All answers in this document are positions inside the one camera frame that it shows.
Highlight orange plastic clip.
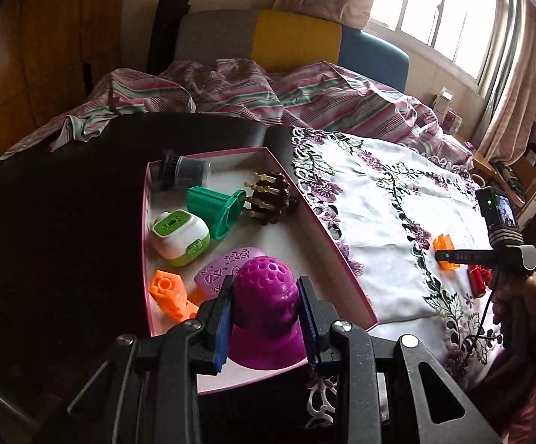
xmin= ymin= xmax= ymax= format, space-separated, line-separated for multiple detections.
xmin=433 ymin=233 xmax=460 ymax=270

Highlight orange building block toy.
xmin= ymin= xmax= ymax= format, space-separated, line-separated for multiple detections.
xmin=150 ymin=269 xmax=200 ymax=322

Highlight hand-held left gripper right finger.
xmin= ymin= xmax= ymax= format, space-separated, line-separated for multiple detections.
xmin=296 ymin=276 xmax=502 ymax=444

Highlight window with white frame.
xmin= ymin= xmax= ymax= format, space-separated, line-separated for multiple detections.
xmin=365 ymin=0 xmax=500 ymax=79

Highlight white embroidered floral tablecloth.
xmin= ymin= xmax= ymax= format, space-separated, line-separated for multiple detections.
xmin=291 ymin=125 xmax=509 ymax=428

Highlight red plastic piece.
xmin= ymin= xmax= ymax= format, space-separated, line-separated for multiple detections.
xmin=468 ymin=263 xmax=493 ymax=297

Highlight wooden wardrobe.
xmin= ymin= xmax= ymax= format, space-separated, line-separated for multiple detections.
xmin=0 ymin=0 xmax=127 ymax=167

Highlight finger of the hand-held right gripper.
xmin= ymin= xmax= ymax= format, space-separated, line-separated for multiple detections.
xmin=435 ymin=249 xmax=497 ymax=264

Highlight green ribbed funnel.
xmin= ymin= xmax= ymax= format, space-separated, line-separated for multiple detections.
xmin=185 ymin=186 xmax=246 ymax=240

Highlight grey yellow blue padded headboard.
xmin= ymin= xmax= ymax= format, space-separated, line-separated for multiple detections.
xmin=175 ymin=9 xmax=409 ymax=91

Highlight pink cardboard box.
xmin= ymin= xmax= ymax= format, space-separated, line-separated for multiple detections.
xmin=141 ymin=147 xmax=380 ymax=396

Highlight purple patterned flat lid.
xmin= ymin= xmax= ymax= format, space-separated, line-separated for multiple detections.
xmin=195 ymin=246 xmax=264 ymax=308

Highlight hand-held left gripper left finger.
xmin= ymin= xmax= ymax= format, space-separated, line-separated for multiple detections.
xmin=67 ymin=282 xmax=234 ymax=444

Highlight white cardboard carton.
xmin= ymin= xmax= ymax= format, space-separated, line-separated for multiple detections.
xmin=433 ymin=87 xmax=454 ymax=121

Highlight person's right hand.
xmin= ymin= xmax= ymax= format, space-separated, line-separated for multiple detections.
xmin=491 ymin=274 xmax=536 ymax=347

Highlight wooden side table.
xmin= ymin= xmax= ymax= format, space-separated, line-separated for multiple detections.
xmin=471 ymin=152 xmax=536 ymax=241

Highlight black cable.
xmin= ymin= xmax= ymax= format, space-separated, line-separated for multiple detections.
xmin=453 ymin=275 xmax=497 ymax=366

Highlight dark wooden bed post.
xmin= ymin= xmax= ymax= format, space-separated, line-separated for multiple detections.
xmin=146 ymin=0 xmax=190 ymax=75

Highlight pink green striped bed sheet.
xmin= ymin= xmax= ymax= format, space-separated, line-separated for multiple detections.
xmin=0 ymin=58 xmax=474 ymax=167

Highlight brown massage brush yellow bristles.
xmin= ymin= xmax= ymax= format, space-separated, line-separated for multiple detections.
xmin=242 ymin=171 xmax=299 ymax=223

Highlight purple perforated dome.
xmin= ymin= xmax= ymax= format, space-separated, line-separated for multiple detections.
xmin=228 ymin=255 xmax=310 ymax=371

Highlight green and white case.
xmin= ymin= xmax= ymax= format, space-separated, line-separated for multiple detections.
xmin=151 ymin=210 xmax=211 ymax=266

